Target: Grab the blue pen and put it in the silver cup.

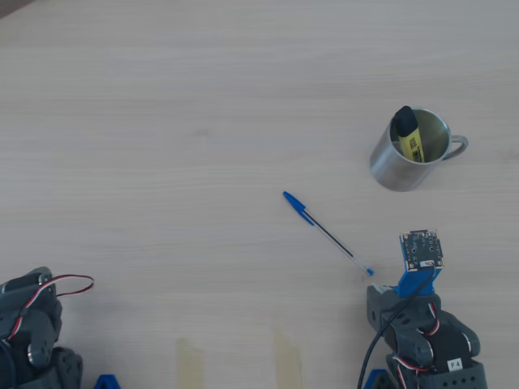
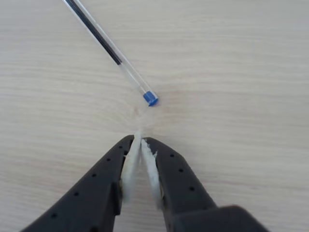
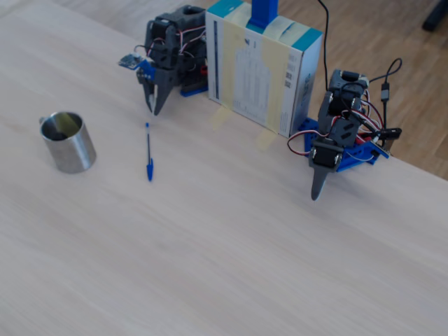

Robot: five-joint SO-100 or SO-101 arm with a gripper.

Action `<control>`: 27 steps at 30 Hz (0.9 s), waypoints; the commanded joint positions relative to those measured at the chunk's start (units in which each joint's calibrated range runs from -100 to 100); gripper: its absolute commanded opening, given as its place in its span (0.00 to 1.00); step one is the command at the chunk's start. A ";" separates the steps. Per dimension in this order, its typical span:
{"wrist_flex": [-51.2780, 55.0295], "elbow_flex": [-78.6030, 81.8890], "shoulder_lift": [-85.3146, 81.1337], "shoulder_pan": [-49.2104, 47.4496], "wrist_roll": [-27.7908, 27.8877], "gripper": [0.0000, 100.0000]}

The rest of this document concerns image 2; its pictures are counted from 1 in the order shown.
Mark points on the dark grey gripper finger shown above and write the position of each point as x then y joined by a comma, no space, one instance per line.
176,178
91,193

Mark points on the blue capped clear ballpoint pen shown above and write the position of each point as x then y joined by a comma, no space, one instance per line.
149,97

